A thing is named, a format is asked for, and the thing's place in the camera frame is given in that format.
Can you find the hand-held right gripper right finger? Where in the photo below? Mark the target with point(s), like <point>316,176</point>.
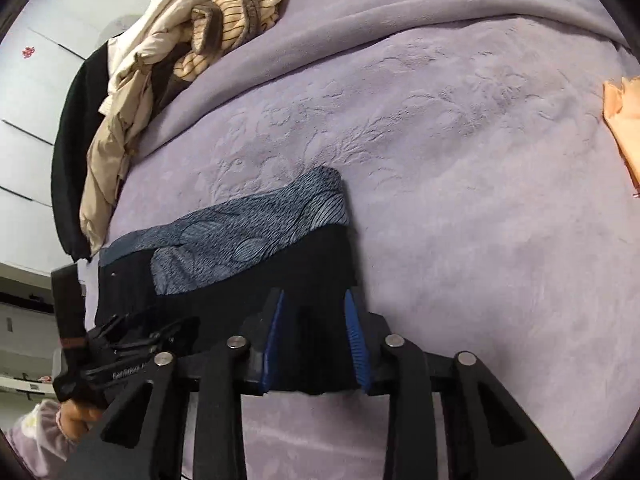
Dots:
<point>357,340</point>

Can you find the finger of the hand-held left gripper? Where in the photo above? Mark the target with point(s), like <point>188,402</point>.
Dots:
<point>175,337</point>
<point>125,330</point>

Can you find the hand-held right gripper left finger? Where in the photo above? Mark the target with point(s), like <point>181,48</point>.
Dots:
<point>275,340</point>

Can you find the black pants with floral stripe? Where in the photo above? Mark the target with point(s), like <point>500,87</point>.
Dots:
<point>310,270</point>

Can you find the person's left hand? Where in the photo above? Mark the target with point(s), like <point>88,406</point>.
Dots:
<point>77,417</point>

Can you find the white shelf unit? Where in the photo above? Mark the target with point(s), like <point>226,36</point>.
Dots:
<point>25,320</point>

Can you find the purple embossed blanket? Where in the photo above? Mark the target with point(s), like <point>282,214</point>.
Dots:
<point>450,210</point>

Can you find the black garment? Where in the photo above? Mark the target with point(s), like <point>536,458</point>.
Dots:
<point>70,160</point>

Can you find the beige puffer jacket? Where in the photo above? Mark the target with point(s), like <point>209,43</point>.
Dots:
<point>130,110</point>

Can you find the white wardrobe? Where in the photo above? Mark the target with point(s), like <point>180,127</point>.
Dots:
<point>30,110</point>

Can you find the beige striped garment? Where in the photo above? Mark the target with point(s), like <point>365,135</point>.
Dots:
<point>240,15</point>

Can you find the pale orange cloth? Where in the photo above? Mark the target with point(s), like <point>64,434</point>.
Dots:
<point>625,115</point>

